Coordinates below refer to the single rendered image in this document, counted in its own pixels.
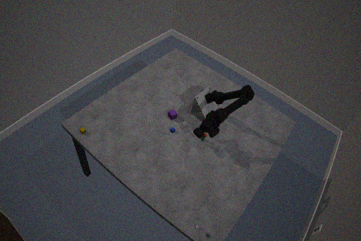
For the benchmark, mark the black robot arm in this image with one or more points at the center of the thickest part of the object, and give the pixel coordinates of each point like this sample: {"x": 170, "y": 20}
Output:
{"x": 245, "y": 95}

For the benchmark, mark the small olive-yellow block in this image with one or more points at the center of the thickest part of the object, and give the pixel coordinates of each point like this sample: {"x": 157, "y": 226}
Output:
{"x": 82, "y": 130}

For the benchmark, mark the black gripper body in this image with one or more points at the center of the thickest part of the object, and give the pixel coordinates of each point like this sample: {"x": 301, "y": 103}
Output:
{"x": 198, "y": 133}

